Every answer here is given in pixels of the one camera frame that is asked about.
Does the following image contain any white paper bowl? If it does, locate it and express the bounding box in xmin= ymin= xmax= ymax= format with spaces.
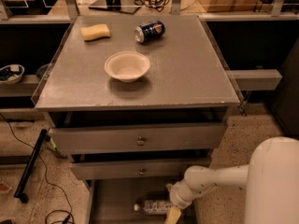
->
xmin=105 ymin=51 xmax=150 ymax=83

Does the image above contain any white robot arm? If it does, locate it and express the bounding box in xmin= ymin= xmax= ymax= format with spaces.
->
xmin=169 ymin=137 xmax=299 ymax=224

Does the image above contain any top grey drawer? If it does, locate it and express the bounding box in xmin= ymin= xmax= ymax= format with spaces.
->
xmin=50 ymin=122 xmax=227 ymax=154

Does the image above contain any yellow sponge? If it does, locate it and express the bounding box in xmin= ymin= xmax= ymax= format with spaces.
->
xmin=80 ymin=24 xmax=111 ymax=41

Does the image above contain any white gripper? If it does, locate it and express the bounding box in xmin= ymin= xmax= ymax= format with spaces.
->
xmin=164 ymin=180 xmax=199 ymax=224

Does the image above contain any bottom grey drawer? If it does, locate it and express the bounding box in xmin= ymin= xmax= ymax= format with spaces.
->
xmin=84 ymin=175 xmax=203 ymax=224

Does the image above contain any grey drawer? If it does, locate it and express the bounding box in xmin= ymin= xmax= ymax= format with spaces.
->
xmin=50 ymin=122 xmax=227 ymax=154
xmin=70 ymin=157 xmax=211 ymax=180
xmin=84 ymin=175 xmax=203 ymax=224

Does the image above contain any clear plastic water bottle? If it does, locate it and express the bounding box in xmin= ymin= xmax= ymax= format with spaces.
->
xmin=134 ymin=200 xmax=172 ymax=216

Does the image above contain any black floor cable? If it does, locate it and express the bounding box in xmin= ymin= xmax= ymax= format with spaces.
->
xmin=0 ymin=113 xmax=76 ymax=224

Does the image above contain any blue Pepsi can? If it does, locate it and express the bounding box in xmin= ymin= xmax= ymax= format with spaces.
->
xmin=135 ymin=21 xmax=165 ymax=44

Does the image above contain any black bar on floor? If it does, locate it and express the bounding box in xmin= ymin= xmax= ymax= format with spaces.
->
xmin=14 ymin=129 xmax=47 ymax=203

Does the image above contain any grey drawer cabinet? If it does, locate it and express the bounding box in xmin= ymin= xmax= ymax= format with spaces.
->
xmin=36 ymin=15 xmax=239 ymax=224

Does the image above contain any middle grey drawer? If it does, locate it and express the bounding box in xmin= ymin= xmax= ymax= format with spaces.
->
xmin=70 ymin=157 xmax=211 ymax=180

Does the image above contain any black monitor stand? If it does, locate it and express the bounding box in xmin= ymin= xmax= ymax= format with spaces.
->
xmin=89 ymin=0 xmax=140 ymax=14

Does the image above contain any white bowl with items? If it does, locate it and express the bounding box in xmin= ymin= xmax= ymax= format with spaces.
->
xmin=0 ymin=64 xmax=24 ymax=84

